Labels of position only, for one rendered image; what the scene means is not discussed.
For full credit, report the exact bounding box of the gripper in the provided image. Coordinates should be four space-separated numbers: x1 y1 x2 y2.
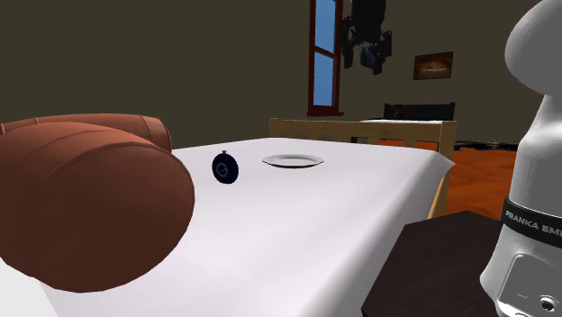
339 0 394 77

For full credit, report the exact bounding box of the red framed window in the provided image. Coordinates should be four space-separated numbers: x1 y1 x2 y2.
306 0 345 118

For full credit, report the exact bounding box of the black furniture piece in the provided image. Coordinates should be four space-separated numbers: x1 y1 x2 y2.
383 101 457 122

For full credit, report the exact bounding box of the white plate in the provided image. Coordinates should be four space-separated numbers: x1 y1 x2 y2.
261 153 325 169

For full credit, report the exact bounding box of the dark blue round stopwatch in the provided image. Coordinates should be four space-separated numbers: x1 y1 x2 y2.
211 149 240 185

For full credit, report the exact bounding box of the dark robot stand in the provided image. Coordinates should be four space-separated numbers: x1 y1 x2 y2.
360 210 504 317

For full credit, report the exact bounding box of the framed wall picture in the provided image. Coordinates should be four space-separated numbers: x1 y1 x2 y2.
412 50 455 81

